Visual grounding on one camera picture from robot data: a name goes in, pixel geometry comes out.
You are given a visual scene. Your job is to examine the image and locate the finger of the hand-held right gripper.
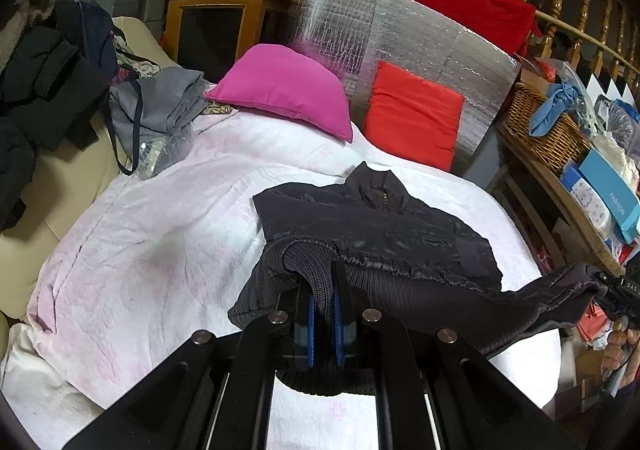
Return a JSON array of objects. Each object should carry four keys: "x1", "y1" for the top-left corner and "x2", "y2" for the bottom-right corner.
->
[{"x1": 590, "y1": 269, "x2": 615, "y2": 302}]

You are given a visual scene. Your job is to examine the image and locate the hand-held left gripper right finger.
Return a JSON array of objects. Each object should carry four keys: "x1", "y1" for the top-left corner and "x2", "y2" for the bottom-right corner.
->
[{"x1": 331, "y1": 261, "x2": 572, "y2": 450}]

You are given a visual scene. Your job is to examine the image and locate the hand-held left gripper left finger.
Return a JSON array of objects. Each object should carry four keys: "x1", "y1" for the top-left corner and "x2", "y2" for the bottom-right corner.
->
[{"x1": 62, "y1": 286, "x2": 316, "y2": 450}]

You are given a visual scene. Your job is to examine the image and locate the dark navy puffer jacket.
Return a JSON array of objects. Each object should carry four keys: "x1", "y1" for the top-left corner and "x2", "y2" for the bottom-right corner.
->
[{"x1": 227, "y1": 161, "x2": 608, "y2": 396}]

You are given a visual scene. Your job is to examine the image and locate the pile of dark clothes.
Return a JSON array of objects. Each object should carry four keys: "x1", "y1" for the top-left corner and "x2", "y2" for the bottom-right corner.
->
[{"x1": 0, "y1": 0, "x2": 120, "y2": 232}]

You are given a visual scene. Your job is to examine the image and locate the person's right hand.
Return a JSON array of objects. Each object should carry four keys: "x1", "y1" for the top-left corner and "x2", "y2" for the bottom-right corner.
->
[{"x1": 601, "y1": 327, "x2": 640, "y2": 393}]

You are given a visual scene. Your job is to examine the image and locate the pink folded cloths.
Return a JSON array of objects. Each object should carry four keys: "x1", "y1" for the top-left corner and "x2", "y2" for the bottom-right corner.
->
[{"x1": 575, "y1": 300, "x2": 618, "y2": 353}]

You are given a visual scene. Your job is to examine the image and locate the white printed box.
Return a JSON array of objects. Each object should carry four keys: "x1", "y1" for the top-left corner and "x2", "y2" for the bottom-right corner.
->
[{"x1": 560, "y1": 164, "x2": 617, "y2": 242}]

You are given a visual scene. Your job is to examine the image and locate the blue cardboard box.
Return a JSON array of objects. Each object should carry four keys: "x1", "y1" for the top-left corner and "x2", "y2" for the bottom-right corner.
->
[{"x1": 579, "y1": 148, "x2": 640, "y2": 244}]

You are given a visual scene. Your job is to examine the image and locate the wooden side table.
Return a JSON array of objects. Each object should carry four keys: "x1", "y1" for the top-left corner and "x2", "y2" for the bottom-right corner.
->
[{"x1": 490, "y1": 120, "x2": 627, "y2": 277}]

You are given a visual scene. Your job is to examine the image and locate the wicker basket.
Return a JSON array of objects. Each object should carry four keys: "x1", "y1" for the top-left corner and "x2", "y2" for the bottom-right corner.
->
[{"x1": 501, "y1": 81, "x2": 595, "y2": 177}]

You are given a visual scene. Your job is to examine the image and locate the white bed sheet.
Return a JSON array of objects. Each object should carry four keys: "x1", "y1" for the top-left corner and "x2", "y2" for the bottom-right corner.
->
[{"x1": 0, "y1": 122, "x2": 563, "y2": 450}]

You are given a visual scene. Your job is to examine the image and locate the blue cloth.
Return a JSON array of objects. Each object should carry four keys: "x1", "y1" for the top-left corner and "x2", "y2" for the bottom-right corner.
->
[{"x1": 529, "y1": 79, "x2": 592, "y2": 139}]

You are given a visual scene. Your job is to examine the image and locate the red pillow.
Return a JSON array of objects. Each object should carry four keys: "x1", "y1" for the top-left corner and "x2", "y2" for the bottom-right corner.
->
[{"x1": 362, "y1": 60, "x2": 465, "y2": 174}]

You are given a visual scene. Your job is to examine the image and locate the clear plastic bag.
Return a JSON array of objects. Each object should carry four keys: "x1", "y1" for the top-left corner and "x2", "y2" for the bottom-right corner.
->
[{"x1": 134, "y1": 125, "x2": 202, "y2": 181}]

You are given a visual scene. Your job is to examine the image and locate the pink pillow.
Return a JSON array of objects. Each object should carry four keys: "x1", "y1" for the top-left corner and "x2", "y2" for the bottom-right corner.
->
[{"x1": 204, "y1": 43, "x2": 354, "y2": 144}]

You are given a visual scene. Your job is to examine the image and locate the grey garment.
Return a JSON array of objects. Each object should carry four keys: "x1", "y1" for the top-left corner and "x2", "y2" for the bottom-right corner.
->
[{"x1": 108, "y1": 67, "x2": 209, "y2": 181}]

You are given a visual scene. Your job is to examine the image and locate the beige sofa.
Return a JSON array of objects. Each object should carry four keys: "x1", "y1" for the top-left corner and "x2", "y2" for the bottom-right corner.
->
[{"x1": 0, "y1": 16, "x2": 177, "y2": 322}]

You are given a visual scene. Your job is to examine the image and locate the silver foil insulation mat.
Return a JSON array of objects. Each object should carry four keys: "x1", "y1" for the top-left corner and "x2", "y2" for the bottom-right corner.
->
[{"x1": 284, "y1": 0, "x2": 522, "y2": 178}]

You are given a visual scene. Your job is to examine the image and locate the red blanket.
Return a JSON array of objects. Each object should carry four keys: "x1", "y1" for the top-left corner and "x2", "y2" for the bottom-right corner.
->
[{"x1": 350, "y1": 0, "x2": 544, "y2": 57}]

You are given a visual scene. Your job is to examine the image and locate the wooden cabinet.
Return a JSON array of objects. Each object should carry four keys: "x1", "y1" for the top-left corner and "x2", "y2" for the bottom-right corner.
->
[{"x1": 161, "y1": 0, "x2": 302, "y2": 81}]

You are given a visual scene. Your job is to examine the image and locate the fur-trimmed coat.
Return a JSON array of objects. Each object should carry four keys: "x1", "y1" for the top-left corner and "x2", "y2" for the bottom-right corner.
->
[{"x1": 12, "y1": 0, "x2": 57, "y2": 25}]

